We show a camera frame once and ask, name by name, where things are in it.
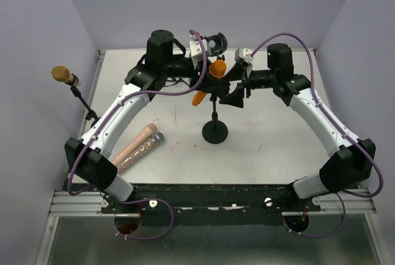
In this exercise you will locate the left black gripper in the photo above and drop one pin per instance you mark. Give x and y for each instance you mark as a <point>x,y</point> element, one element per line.
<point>194,77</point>

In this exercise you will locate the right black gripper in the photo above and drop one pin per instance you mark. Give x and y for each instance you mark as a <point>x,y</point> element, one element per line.
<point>236,97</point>

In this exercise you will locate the orange microphone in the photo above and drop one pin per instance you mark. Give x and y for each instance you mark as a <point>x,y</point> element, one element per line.
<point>217,69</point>

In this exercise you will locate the pink microphone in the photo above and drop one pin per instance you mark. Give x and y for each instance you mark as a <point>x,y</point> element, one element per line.
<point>146,133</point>

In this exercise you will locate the silver glitter microphone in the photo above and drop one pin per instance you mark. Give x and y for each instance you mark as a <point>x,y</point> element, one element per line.
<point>132,157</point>

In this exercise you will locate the black round base shock stand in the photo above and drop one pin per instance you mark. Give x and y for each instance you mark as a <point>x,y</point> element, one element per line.
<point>218,44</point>

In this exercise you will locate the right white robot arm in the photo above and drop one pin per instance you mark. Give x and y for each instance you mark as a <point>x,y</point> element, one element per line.
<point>350,158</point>

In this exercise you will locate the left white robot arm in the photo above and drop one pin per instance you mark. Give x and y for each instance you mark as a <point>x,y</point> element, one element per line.
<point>165,57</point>

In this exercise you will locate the gold microphone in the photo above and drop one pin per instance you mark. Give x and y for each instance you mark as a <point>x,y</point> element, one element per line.
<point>62,74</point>

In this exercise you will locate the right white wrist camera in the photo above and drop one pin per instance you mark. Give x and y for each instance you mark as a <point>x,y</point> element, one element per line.
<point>244,57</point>

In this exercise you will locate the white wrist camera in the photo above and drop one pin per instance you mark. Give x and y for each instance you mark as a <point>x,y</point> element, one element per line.
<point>196,51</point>
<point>244,57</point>

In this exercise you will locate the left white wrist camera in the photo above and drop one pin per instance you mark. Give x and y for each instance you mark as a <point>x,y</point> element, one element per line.
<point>196,51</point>

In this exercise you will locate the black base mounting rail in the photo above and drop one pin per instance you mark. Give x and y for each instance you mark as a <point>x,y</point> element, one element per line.
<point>158,204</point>

